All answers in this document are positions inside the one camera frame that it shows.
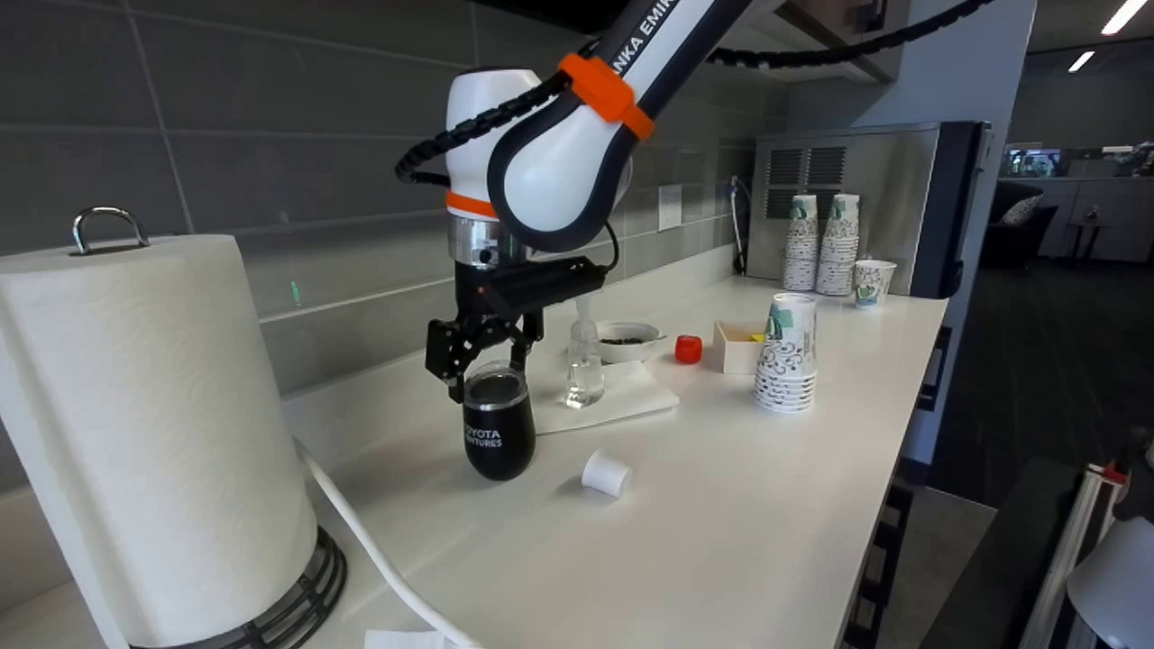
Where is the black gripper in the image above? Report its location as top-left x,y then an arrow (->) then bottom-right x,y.
417,253 -> 615,406

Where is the black insulated tumbler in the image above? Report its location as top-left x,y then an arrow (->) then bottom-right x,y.
462,372 -> 540,485

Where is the clear plastic bottle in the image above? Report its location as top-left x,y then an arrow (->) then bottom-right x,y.
557,300 -> 610,411

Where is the white bowl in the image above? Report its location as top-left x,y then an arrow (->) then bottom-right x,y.
593,316 -> 667,366

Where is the small white coffee pod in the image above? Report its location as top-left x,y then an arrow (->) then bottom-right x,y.
579,452 -> 636,502

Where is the white and yellow box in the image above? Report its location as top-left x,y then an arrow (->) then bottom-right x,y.
702,320 -> 768,381

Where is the patterned paper cup stack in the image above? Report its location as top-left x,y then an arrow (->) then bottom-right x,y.
752,289 -> 823,423

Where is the white paper sheet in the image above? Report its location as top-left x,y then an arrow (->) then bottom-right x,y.
356,626 -> 451,649

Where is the black paper towel holder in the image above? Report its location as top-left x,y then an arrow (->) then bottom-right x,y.
66,202 -> 353,649

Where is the white paper towel roll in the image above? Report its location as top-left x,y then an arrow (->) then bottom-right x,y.
0,231 -> 320,649

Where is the single patterned paper cup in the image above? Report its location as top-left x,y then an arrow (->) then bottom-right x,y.
849,257 -> 902,310

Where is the white rounded lamp shade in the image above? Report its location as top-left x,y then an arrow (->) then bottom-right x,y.
1061,514 -> 1154,649

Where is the white cable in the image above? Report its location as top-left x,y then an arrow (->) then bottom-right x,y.
292,448 -> 479,649

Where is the white wall outlet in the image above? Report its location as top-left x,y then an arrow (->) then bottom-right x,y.
652,179 -> 686,233

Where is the black wall-mounted handle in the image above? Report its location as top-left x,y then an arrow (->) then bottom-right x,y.
726,172 -> 754,277

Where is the black corrugated cable conduit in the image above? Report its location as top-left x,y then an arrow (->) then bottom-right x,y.
393,0 -> 999,191

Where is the white metal post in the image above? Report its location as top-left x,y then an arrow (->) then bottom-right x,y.
1017,461 -> 1129,649

